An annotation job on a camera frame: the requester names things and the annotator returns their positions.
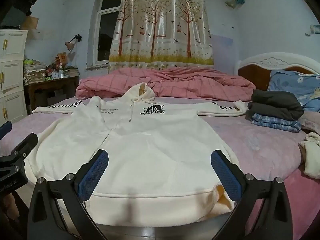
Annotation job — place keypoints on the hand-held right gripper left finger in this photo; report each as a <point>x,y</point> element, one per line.
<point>93,172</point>

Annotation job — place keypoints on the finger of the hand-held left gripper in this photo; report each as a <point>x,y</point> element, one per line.
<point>5,129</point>
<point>25,145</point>

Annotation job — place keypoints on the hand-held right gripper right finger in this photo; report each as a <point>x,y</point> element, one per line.
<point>225,175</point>

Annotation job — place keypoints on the white printed hoodie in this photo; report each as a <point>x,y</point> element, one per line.
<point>155,142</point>

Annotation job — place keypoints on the blue plaid folded clothes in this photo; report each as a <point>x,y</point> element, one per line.
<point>275,123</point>

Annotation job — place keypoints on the dark grey folded clothes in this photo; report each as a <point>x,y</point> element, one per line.
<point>275,102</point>

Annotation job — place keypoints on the person's left hand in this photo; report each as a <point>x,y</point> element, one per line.
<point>10,205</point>

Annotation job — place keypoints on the white cabinet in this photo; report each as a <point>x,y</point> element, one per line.
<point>12,75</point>

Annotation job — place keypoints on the dark wooden desk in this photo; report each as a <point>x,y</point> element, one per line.
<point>50,82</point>

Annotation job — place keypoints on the clear plastic bottle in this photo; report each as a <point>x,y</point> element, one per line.
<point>60,73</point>

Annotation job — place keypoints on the stack of books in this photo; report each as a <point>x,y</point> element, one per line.
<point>71,72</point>

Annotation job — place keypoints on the cream crumpled cloth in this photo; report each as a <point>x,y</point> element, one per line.
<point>312,155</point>

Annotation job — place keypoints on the orange snack bag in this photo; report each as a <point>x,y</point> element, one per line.
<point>62,60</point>

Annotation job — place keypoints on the pink checked quilt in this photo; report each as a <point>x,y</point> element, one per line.
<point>187,82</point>

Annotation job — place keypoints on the beige pink cloth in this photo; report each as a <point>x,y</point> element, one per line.
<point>311,121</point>

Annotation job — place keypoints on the cardboard box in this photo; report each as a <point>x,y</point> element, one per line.
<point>30,23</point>

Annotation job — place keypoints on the blue floral pillow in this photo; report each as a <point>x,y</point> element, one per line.
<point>290,82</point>

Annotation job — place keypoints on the dark bag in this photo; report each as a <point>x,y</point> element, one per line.
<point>15,15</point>

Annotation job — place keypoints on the white wooden headboard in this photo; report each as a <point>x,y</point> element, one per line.
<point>270,62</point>

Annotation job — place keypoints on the white framed window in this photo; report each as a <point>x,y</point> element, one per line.
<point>107,30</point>

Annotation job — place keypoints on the tree print curtain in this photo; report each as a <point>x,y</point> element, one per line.
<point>160,30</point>

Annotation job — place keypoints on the pink wall lamp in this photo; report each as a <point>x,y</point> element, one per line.
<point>70,45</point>

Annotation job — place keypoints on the small wall sticker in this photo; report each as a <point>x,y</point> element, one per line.
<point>315,28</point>

